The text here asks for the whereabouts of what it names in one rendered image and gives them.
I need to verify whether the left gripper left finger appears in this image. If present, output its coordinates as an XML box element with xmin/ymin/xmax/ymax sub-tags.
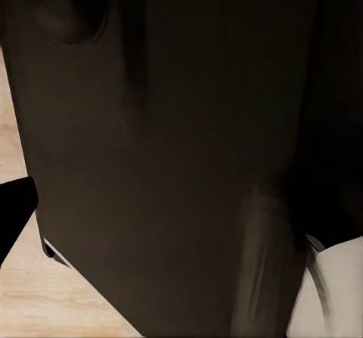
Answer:
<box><xmin>0</xmin><ymin>176</ymin><xmax>39</xmax><ymax>265</ymax></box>

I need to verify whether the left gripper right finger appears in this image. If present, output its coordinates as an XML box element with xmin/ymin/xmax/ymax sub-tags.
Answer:
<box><xmin>340</xmin><ymin>176</ymin><xmax>363</xmax><ymax>237</ymax></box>

